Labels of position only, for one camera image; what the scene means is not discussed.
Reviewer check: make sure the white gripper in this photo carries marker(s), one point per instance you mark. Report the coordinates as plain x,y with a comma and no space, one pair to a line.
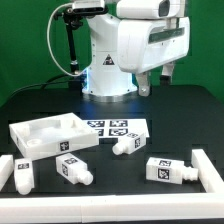
145,45

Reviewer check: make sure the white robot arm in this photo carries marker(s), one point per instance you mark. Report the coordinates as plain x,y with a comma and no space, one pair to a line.
106,82

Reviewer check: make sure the white marker sheet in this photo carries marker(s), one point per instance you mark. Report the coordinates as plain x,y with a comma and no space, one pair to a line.
114,128

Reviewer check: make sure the white square tabletop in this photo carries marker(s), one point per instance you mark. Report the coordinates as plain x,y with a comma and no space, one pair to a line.
51,136

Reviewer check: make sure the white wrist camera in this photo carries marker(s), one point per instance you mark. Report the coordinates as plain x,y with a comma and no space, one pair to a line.
150,9

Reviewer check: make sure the white U-shaped fence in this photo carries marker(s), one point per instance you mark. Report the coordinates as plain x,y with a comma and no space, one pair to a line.
112,208

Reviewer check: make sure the silver camera on stand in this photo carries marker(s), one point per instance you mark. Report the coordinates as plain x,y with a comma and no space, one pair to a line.
88,6

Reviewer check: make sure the black camera stand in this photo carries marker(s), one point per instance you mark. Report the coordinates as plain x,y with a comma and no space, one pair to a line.
72,23

